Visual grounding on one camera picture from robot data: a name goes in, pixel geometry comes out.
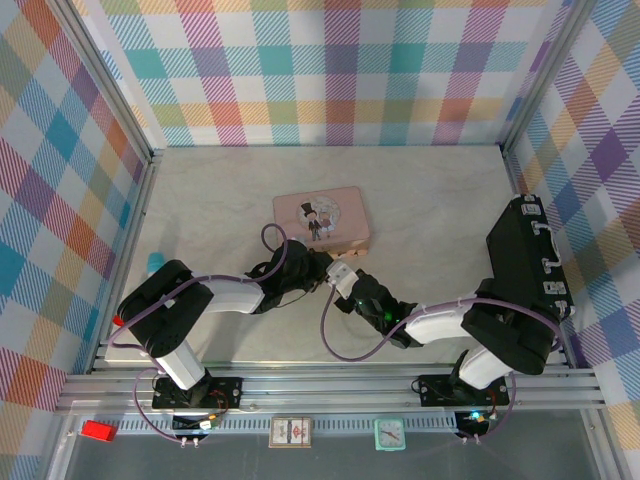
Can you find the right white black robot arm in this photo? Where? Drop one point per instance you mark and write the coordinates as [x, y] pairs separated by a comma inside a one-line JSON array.
[[435, 322]]

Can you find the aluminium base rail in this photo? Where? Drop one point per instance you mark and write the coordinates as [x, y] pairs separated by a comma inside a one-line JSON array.
[[325, 387]]

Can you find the teal cylinder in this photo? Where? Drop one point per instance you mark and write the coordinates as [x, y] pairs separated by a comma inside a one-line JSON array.
[[156, 262]]

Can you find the teal square clock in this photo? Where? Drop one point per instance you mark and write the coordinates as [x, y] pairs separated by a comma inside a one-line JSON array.
[[389, 434]]

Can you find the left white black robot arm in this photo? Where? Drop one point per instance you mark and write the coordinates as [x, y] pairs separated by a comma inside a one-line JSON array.
[[230, 295]]

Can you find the small electronics board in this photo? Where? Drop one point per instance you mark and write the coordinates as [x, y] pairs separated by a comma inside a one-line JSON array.
[[200, 424], [472, 421]]

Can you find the aluminium frame post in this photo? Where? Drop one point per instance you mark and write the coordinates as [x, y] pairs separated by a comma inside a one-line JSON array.
[[107, 75], [547, 75]]

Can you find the black suitcase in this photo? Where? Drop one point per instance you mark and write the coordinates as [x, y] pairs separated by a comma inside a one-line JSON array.
[[515, 240]]

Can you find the small card label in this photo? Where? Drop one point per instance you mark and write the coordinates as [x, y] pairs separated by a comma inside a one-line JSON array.
[[290, 432]]

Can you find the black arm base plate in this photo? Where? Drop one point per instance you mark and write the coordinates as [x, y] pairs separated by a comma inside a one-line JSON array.
[[435, 390], [225, 390]]

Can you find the pink tin box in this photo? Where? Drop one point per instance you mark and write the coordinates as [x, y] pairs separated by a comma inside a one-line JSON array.
[[345, 220]]

